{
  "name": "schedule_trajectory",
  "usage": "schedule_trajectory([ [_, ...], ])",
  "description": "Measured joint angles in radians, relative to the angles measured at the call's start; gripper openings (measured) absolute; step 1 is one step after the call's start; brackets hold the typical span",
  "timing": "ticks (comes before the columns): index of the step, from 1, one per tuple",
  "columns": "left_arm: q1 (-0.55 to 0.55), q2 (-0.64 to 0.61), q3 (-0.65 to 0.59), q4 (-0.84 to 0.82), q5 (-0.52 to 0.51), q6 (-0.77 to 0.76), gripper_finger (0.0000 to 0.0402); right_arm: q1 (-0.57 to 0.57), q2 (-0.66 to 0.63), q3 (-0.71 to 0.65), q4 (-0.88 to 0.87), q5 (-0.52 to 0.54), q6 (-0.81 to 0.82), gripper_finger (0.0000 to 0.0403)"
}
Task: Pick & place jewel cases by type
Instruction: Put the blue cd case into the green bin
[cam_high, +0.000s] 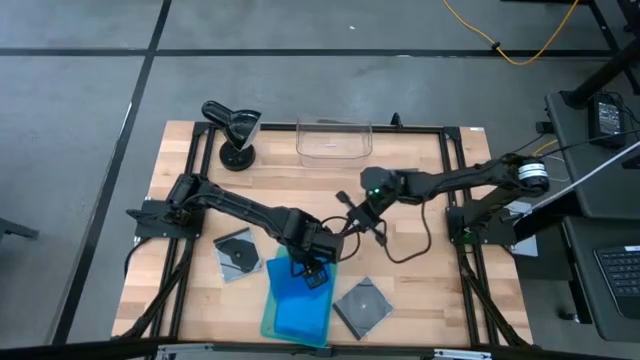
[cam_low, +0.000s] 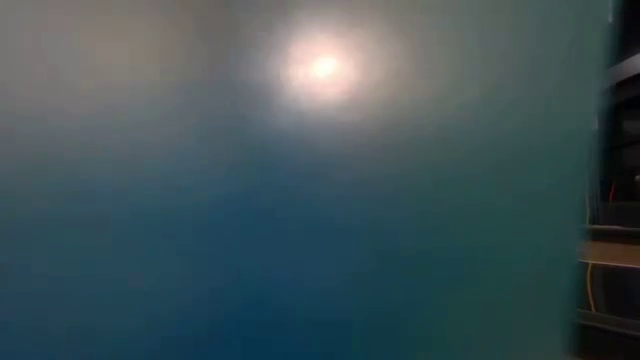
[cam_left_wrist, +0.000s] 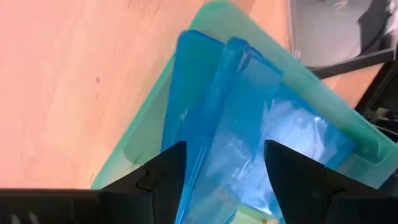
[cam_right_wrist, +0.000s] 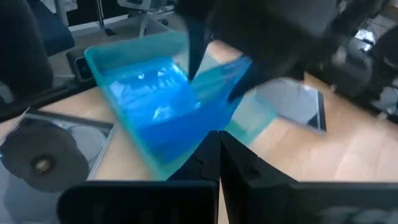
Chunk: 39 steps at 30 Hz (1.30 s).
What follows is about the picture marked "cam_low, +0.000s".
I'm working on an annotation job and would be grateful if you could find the green translucent plastic bin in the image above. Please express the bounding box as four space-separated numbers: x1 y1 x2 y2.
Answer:
0 0 617 360

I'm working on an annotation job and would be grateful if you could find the black clear jewel case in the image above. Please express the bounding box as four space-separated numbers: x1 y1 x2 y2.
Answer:
574 262 640 360

